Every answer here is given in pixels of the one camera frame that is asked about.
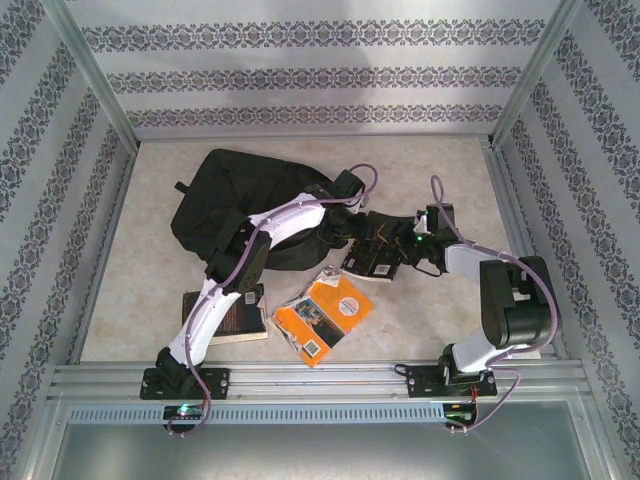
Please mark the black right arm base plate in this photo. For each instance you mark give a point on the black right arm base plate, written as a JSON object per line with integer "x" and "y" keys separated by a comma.
{"x": 420, "y": 382}

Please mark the torn orange paperback book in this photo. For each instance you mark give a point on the torn orange paperback book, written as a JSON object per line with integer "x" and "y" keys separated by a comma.
{"x": 325, "y": 310}

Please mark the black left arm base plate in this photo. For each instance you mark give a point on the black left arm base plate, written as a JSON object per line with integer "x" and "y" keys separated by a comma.
{"x": 215, "y": 382}

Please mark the aluminium side rail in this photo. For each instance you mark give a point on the aluminium side rail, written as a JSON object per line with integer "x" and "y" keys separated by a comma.
{"x": 507, "y": 200}
{"x": 119, "y": 200}

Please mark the controller circuit board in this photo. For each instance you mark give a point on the controller circuit board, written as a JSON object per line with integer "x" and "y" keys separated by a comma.
{"x": 182, "y": 411}
{"x": 460, "y": 414}

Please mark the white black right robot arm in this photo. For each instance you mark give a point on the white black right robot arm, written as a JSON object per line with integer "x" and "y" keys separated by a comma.
{"x": 520, "y": 310}

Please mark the black paperback book white text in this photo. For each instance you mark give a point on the black paperback book white text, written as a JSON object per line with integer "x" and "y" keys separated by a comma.
{"x": 245, "y": 320}

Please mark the aluminium mounting rail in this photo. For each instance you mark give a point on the aluminium mounting rail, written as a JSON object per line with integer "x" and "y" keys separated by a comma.
{"x": 320, "y": 380}

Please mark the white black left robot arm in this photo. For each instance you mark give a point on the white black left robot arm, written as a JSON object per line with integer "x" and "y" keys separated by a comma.
{"x": 210, "y": 320}

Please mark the grey metal panel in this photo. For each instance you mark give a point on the grey metal panel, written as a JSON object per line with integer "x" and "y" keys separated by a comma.
{"x": 320, "y": 450}

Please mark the aluminium back rail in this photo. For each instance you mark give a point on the aluminium back rail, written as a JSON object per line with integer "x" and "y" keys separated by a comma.
{"x": 300, "y": 136}

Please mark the left controller circuit board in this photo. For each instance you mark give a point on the left controller circuit board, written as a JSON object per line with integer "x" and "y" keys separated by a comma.
{"x": 182, "y": 411}

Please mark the black backpack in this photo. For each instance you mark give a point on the black backpack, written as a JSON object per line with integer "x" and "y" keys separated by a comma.
{"x": 225, "y": 190}

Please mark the right controller circuit board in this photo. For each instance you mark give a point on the right controller circuit board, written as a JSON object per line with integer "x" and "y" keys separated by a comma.
{"x": 460, "y": 414}

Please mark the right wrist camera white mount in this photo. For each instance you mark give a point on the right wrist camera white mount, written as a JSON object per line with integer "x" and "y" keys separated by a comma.
{"x": 421, "y": 225}

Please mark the aluminium frame post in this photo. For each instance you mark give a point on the aluminium frame post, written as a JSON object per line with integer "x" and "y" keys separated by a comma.
{"x": 532, "y": 75}
{"x": 94, "y": 75}

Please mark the black book gold print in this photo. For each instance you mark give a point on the black book gold print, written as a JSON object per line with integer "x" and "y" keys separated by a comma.
{"x": 370, "y": 255}

